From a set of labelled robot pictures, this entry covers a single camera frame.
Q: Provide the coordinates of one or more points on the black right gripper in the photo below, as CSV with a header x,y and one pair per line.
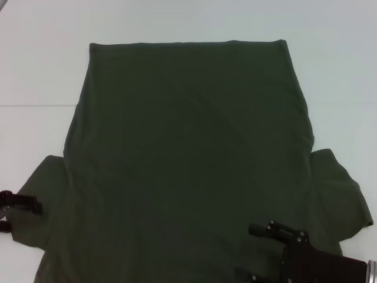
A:
x,y
318,265

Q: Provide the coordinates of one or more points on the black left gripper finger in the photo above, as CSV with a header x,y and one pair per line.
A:
x,y
4,226
20,202

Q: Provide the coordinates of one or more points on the dark green shirt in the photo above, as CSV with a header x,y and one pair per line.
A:
x,y
188,132

